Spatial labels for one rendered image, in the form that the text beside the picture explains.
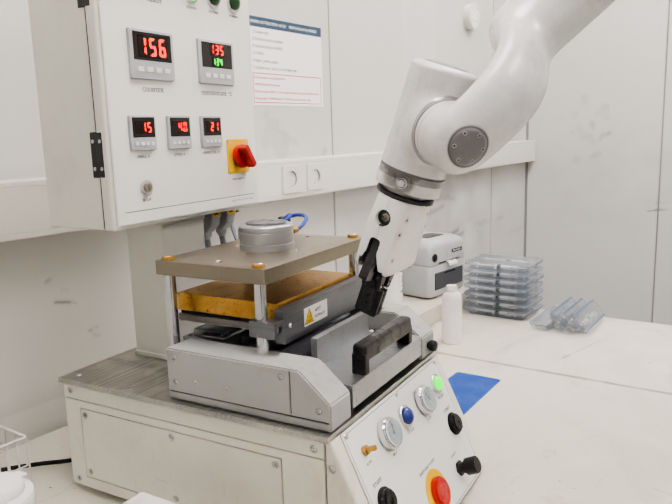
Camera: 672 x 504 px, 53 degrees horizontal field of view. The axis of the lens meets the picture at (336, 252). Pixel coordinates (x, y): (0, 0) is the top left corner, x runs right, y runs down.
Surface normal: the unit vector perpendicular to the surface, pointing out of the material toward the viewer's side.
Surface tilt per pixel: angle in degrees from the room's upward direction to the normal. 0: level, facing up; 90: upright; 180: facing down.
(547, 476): 0
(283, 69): 90
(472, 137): 102
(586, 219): 90
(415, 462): 65
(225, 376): 90
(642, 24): 90
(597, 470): 0
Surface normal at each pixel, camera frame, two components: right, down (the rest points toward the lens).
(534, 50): 0.69, -0.26
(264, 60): 0.82, 0.07
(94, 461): -0.49, 0.17
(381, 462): 0.78, -0.36
